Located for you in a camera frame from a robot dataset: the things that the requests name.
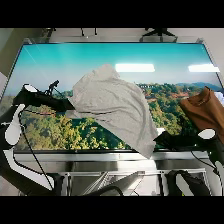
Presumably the grey T-shirt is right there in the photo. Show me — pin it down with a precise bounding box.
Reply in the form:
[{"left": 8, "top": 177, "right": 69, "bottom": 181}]
[{"left": 65, "top": 63, "right": 159, "bottom": 160}]

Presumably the brown T-shirt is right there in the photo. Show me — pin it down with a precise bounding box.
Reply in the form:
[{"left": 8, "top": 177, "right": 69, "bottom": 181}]
[{"left": 179, "top": 86, "right": 224, "bottom": 145}]

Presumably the silver frame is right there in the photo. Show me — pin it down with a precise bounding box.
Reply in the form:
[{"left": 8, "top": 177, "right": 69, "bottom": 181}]
[{"left": 13, "top": 150, "right": 214, "bottom": 197}]

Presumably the black cable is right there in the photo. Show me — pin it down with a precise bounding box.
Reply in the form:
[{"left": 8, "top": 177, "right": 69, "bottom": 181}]
[{"left": 19, "top": 109, "right": 55, "bottom": 192}]

